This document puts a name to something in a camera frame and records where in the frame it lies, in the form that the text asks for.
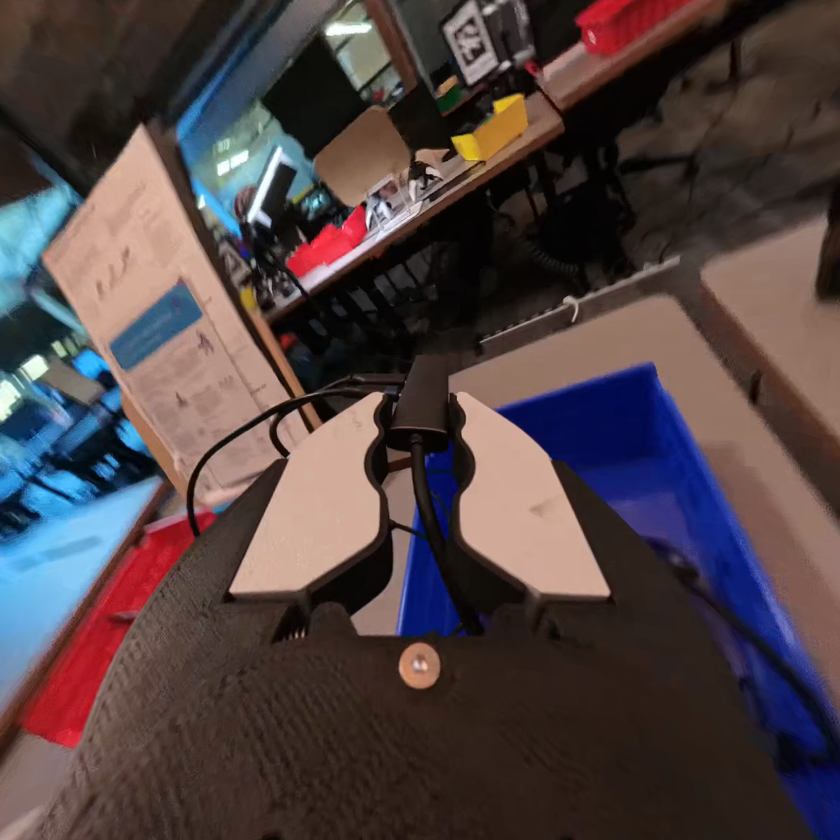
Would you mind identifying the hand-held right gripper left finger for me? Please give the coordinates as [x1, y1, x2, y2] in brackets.
[228, 392, 395, 616]

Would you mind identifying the black cable blue ring plug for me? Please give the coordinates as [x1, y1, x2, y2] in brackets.
[185, 386, 403, 538]

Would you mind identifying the white instruction sheet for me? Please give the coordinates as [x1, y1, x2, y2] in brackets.
[41, 125, 309, 493]

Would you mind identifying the red slotted basket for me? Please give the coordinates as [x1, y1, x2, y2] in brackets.
[575, 0, 693, 57]

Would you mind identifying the red plastic bin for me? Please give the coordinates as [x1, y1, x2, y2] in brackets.
[21, 508, 219, 750]

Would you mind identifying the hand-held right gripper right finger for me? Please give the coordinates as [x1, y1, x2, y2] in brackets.
[448, 392, 613, 618]

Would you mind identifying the thin black wire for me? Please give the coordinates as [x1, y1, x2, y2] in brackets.
[269, 374, 408, 460]

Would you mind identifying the grey USB hub dark print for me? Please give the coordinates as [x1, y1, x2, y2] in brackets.
[386, 354, 487, 637]

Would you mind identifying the neighbouring wooden table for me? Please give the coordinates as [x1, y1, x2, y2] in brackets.
[261, 91, 567, 324]

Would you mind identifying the yellow plastic bin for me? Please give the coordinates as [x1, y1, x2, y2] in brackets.
[450, 93, 530, 162]

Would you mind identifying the wooden document stand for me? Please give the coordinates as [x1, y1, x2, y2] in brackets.
[41, 123, 324, 503]

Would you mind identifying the grey adjoining table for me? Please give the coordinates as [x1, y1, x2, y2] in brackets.
[699, 215, 840, 434]

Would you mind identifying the blue plastic bin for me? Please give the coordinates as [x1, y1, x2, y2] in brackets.
[395, 362, 840, 840]

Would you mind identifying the blue header exercise sheet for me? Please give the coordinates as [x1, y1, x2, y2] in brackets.
[108, 281, 277, 460]

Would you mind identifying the clear acrylic holder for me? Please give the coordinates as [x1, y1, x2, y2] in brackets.
[367, 172, 427, 227]

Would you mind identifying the black framed marker sign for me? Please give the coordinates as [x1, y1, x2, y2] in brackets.
[441, 0, 503, 88]

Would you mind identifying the grey desk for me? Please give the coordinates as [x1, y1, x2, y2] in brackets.
[0, 294, 840, 840]

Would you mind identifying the red bin on neighbouring table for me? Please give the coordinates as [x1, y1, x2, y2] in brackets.
[286, 205, 368, 278]

